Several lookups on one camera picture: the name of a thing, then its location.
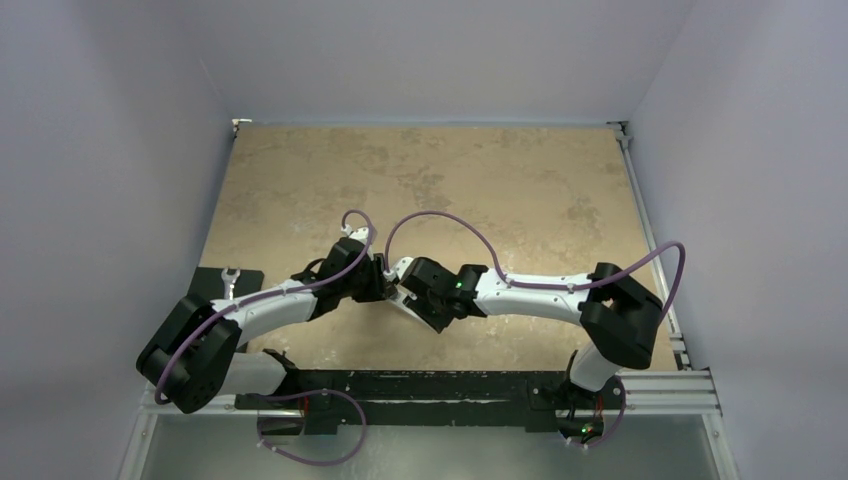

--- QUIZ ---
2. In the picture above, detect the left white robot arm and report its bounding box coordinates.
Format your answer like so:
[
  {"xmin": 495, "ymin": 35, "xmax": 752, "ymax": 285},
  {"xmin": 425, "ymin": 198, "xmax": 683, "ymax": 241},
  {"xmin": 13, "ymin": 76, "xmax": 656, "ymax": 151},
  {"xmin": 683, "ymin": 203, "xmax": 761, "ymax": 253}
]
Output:
[{"xmin": 136, "ymin": 237, "xmax": 394, "ymax": 414}]

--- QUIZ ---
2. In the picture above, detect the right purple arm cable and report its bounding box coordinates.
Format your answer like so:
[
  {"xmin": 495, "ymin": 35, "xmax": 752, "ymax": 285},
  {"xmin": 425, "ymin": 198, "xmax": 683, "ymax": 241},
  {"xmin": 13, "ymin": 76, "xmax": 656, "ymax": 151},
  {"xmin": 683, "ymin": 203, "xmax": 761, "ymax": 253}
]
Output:
[{"xmin": 382, "ymin": 210, "xmax": 688, "ymax": 319}]

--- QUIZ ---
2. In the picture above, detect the aluminium frame rail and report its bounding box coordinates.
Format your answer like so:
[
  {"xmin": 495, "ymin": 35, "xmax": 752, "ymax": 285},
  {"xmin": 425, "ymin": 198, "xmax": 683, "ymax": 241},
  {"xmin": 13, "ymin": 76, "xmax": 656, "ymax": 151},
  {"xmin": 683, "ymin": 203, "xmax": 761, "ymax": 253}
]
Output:
[{"xmin": 608, "ymin": 120, "xmax": 721, "ymax": 417}]

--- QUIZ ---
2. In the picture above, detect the silver wrench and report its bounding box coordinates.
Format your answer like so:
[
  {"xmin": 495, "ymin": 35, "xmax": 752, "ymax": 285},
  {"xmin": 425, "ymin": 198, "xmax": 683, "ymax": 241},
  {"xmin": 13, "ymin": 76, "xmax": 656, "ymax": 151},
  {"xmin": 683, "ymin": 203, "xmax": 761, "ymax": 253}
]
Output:
[{"xmin": 220, "ymin": 267, "xmax": 241, "ymax": 300}]

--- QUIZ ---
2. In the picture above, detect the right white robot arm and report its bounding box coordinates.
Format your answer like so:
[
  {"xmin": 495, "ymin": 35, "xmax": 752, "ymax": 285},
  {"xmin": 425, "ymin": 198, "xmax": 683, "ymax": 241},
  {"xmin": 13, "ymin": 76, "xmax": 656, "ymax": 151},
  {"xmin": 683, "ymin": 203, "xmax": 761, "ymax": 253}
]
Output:
[{"xmin": 391, "ymin": 257, "xmax": 663, "ymax": 407}]

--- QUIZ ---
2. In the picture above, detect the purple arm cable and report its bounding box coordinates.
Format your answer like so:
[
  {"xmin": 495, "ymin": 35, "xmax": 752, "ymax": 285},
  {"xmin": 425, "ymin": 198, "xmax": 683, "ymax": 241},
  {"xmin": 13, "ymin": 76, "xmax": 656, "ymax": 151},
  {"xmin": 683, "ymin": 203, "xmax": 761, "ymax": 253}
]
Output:
[
  {"xmin": 382, "ymin": 210, "xmax": 688, "ymax": 319},
  {"xmin": 153, "ymin": 209, "xmax": 379, "ymax": 407}
]

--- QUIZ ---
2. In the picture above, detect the black foam tool tray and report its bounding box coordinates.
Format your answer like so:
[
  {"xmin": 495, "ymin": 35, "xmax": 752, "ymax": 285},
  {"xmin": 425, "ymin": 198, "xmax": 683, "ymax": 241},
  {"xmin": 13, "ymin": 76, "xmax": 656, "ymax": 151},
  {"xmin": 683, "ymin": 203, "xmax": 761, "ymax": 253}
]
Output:
[{"xmin": 187, "ymin": 267, "xmax": 265, "ymax": 300}]

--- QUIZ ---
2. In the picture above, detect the white remote control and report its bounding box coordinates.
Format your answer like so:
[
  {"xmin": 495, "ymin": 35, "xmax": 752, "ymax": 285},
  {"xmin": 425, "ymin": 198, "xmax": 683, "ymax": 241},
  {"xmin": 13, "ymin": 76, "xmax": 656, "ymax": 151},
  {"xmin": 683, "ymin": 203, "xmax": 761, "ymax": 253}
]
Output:
[{"xmin": 387, "ymin": 292, "xmax": 420, "ymax": 320}]

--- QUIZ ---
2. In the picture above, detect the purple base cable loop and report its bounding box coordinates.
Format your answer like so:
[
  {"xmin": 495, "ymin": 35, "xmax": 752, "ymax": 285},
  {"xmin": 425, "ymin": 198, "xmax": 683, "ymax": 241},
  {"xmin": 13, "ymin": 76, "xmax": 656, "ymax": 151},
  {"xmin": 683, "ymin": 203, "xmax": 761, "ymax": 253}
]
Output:
[{"xmin": 255, "ymin": 389, "xmax": 370, "ymax": 469}]

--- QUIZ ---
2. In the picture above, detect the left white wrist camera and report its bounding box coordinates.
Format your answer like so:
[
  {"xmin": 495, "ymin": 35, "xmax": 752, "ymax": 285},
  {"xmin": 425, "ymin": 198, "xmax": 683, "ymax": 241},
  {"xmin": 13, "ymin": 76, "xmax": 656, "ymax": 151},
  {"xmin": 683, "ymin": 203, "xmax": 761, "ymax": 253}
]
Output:
[{"xmin": 341, "ymin": 225, "xmax": 371, "ymax": 245}]

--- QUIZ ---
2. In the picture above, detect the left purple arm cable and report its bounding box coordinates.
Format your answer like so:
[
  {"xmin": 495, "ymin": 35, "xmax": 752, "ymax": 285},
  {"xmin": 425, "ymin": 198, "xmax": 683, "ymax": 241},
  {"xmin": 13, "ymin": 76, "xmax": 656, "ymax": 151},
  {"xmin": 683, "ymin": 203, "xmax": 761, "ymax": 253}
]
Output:
[{"xmin": 153, "ymin": 209, "xmax": 379, "ymax": 407}]

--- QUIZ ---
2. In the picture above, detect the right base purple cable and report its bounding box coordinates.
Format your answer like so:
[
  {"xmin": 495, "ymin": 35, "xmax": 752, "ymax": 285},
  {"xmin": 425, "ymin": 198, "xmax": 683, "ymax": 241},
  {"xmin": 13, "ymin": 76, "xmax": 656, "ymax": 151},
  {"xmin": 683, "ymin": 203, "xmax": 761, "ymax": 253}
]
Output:
[{"xmin": 564, "ymin": 377, "xmax": 628, "ymax": 453}]

